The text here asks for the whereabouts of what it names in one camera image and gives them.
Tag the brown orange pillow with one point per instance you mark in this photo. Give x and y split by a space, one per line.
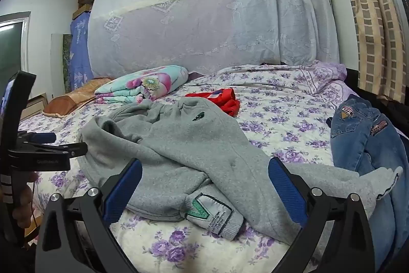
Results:
64 105

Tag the blue denim jeans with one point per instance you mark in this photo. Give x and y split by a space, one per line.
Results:
364 140

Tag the grey sweatpants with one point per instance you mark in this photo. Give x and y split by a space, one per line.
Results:
198 165

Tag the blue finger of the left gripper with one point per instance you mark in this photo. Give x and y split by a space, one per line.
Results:
37 138

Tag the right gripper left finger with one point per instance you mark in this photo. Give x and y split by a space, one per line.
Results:
75 234

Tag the floral folded blanket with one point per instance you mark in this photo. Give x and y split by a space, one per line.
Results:
149 84

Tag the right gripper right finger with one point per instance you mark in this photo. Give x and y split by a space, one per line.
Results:
349 248

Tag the beige brick pattern curtain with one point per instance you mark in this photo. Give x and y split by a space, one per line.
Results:
381 48

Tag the window frame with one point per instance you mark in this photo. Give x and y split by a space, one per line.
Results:
14 46

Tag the blue printed bag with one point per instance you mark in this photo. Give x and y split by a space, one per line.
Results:
79 66

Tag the purple floral bed sheet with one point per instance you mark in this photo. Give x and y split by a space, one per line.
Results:
283 111

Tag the left hand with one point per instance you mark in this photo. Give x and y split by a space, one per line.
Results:
22 213

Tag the red folded garment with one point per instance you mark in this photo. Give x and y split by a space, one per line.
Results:
224 98

